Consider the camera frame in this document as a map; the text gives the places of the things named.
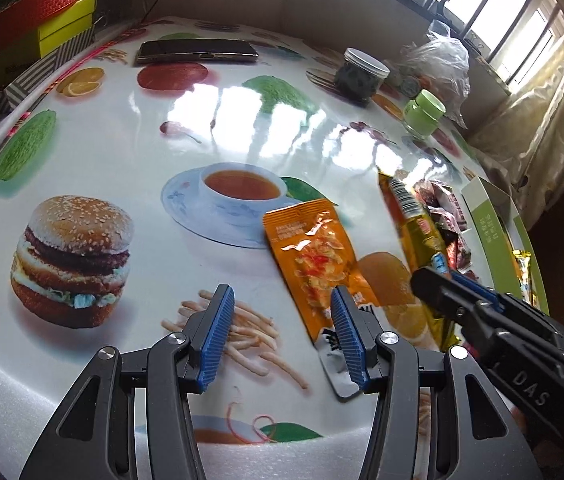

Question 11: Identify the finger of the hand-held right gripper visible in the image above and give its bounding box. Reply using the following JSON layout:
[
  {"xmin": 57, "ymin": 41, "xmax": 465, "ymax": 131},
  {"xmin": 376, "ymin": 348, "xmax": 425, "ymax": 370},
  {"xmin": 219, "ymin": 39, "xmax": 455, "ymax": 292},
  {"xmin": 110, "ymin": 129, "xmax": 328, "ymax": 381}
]
[
  {"xmin": 411, "ymin": 266, "xmax": 492, "ymax": 336},
  {"xmin": 449, "ymin": 270, "xmax": 562, "ymax": 333}
]

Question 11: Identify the orange snack packet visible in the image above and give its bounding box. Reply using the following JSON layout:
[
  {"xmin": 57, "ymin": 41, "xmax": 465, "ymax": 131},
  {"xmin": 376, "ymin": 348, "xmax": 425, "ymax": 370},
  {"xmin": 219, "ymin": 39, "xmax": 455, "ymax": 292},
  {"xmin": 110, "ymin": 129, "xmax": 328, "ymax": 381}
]
[{"xmin": 262, "ymin": 199, "xmax": 380, "ymax": 403}]

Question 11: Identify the white foam sheet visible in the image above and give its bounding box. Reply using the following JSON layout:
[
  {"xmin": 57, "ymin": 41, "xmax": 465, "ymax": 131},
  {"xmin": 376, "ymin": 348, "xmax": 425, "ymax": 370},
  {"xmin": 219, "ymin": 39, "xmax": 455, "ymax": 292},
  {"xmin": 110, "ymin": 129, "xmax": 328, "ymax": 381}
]
[{"xmin": 0, "ymin": 330, "xmax": 527, "ymax": 480}]

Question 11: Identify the dark smartphone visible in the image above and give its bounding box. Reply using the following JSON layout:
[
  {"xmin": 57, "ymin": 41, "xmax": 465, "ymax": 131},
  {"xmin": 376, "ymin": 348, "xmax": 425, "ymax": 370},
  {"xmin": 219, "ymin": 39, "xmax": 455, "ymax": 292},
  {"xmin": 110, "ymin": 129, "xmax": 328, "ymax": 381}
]
[{"xmin": 134, "ymin": 37, "xmax": 259, "ymax": 66}]

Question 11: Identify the cream patterned curtain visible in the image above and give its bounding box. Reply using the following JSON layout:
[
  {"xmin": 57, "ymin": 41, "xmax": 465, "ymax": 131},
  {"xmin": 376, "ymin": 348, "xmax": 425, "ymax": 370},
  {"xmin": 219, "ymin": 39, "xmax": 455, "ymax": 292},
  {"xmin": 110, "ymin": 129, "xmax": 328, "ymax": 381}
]
[{"xmin": 466, "ymin": 25, "xmax": 564, "ymax": 216}]

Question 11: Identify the yellow snack packet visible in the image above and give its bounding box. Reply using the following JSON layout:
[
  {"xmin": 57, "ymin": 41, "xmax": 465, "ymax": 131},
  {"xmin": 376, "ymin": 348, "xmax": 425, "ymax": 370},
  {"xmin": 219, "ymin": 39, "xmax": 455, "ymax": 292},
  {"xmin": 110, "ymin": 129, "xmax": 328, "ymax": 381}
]
[{"xmin": 377, "ymin": 170, "xmax": 462, "ymax": 351}]

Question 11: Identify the green cardboard box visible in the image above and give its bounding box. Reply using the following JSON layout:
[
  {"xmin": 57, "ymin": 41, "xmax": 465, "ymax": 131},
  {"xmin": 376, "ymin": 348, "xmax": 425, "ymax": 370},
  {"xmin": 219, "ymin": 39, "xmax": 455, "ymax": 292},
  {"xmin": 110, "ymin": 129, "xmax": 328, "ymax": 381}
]
[{"xmin": 459, "ymin": 177, "xmax": 550, "ymax": 316}]

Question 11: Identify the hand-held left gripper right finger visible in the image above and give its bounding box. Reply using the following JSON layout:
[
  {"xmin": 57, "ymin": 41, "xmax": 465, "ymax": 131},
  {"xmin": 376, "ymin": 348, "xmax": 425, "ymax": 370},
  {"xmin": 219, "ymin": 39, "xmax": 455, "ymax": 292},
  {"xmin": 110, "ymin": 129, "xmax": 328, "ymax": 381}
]
[{"xmin": 330, "ymin": 285, "xmax": 537, "ymax": 480}]

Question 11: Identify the yellow-green box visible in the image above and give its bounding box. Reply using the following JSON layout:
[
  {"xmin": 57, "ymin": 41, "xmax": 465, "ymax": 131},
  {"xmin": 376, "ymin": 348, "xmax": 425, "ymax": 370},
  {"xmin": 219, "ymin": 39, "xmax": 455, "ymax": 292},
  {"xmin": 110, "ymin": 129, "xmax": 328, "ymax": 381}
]
[{"xmin": 0, "ymin": 0, "xmax": 98, "ymax": 93}]

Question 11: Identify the gold striped snack bar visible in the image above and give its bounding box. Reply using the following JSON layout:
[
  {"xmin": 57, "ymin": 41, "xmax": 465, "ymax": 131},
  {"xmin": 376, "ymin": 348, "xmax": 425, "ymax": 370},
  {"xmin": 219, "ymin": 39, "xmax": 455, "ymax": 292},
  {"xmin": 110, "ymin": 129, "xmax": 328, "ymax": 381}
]
[{"xmin": 513, "ymin": 251, "xmax": 538, "ymax": 308}]

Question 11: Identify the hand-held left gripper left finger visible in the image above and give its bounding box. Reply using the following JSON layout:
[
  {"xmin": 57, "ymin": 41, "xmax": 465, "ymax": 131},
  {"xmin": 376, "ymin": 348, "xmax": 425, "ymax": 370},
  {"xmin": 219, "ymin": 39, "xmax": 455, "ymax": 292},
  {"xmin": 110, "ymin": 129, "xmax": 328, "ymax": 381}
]
[{"xmin": 19, "ymin": 283, "xmax": 236, "ymax": 480}]

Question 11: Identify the green glass jar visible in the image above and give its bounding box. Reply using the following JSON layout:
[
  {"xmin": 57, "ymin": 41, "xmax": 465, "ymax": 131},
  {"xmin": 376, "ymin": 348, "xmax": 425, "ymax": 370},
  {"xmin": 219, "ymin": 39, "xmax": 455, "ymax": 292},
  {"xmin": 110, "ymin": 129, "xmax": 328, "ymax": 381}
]
[{"xmin": 403, "ymin": 89, "xmax": 446, "ymax": 138}]

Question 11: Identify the clear plastic bag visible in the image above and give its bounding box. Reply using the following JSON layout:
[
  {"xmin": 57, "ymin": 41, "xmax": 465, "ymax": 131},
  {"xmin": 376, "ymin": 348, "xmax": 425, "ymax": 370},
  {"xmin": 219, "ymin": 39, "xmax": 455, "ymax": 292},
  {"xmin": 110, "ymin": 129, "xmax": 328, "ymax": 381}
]
[{"xmin": 399, "ymin": 20, "xmax": 472, "ymax": 131}]

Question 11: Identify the dark jar with white lid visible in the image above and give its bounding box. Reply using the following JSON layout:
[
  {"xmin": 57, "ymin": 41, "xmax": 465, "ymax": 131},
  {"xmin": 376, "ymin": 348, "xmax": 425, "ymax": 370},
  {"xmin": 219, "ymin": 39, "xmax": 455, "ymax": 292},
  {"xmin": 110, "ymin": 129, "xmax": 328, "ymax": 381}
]
[{"xmin": 334, "ymin": 47, "xmax": 391, "ymax": 101}]

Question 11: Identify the pile of red candy packets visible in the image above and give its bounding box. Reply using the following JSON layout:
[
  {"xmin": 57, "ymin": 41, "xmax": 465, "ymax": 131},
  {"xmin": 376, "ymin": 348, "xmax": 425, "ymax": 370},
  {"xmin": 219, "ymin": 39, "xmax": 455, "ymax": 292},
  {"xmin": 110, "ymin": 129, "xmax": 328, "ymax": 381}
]
[{"xmin": 414, "ymin": 180, "xmax": 475, "ymax": 281}]

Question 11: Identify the printed plastic tablecloth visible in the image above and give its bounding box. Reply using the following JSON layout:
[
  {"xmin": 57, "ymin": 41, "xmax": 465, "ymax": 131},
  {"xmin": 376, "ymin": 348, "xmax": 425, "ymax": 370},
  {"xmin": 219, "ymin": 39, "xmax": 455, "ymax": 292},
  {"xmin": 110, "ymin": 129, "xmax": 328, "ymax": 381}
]
[{"xmin": 0, "ymin": 17, "xmax": 517, "ymax": 446}]

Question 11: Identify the black and white striped box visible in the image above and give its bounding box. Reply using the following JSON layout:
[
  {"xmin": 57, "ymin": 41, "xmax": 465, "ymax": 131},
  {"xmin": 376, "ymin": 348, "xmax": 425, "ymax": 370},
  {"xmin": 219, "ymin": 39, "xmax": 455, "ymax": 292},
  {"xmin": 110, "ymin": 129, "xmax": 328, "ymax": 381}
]
[{"xmin": 0, "ymin": 25, "xmax": 98, "ymax": 121}]

